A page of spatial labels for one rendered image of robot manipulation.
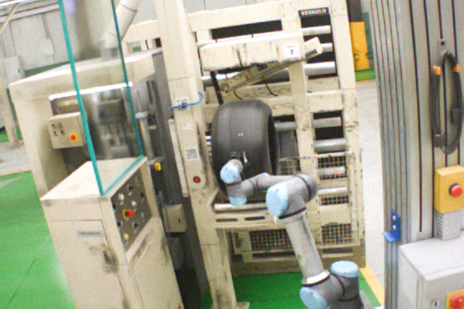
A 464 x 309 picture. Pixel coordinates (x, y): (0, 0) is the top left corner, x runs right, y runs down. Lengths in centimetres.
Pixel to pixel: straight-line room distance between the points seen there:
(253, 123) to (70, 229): 109
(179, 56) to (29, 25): 994
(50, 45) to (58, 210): 993
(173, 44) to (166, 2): 23
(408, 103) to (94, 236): 159
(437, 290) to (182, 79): 178
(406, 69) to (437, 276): 59
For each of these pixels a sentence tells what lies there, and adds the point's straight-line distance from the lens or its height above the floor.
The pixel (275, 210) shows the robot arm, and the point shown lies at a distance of 179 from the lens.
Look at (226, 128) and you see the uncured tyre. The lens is 248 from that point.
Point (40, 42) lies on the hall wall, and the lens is 1229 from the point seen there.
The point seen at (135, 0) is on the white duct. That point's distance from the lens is 296.
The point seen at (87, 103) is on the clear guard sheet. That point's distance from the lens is 215.
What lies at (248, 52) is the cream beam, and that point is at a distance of 277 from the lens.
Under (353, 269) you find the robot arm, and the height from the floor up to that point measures 94.
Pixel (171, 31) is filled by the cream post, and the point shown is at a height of 192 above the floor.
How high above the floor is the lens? 201
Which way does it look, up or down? 16 degrees down
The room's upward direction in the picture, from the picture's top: 9 degrees counter-clockwise
